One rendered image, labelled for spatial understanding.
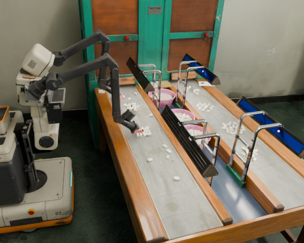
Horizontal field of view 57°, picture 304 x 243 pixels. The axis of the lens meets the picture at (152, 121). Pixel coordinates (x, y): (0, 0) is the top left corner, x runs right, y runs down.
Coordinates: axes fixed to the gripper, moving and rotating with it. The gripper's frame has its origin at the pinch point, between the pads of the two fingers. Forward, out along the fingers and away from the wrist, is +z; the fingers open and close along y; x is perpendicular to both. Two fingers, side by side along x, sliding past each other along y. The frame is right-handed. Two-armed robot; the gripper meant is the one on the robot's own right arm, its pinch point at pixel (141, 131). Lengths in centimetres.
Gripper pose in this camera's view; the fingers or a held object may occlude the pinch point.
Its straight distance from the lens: 215.9
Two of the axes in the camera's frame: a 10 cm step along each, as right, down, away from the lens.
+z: 7.0, 4.6, 5.5
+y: -3.2, -5.0, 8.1
